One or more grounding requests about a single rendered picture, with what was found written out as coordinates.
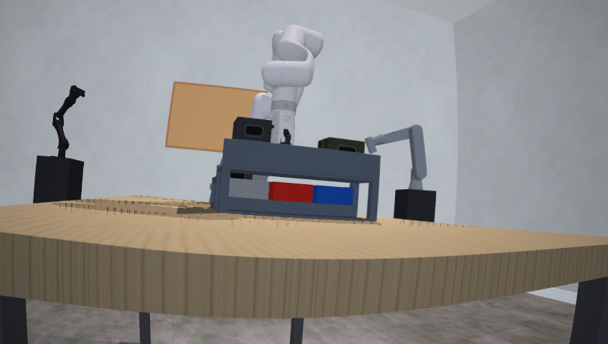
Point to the blue open bin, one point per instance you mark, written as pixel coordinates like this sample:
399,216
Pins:
332,195

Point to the red bin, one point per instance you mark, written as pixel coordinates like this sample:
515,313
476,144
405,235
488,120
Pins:
298,192

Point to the olive green tool case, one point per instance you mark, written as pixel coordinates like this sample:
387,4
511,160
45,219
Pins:
342,144

